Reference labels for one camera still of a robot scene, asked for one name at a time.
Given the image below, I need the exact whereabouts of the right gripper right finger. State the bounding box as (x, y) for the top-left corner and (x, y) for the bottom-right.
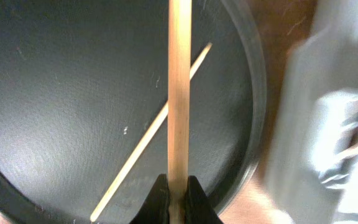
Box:
(185, 175), (223, 224)

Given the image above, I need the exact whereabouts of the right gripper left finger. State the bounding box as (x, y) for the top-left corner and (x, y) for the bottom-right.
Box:
(130, 174), (170, 224)

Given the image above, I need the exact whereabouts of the wooden chopstick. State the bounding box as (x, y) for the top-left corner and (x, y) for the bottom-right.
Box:
(89, 42), (213, 223)
(167, 0), (192, 223)

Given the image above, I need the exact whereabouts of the round black serving tray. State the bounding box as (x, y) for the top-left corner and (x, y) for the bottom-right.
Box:
(0, 1), (266, 223)

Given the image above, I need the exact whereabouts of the grey dishwasher rack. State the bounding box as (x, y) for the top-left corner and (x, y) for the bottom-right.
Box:
(265, 1), (358, 223)

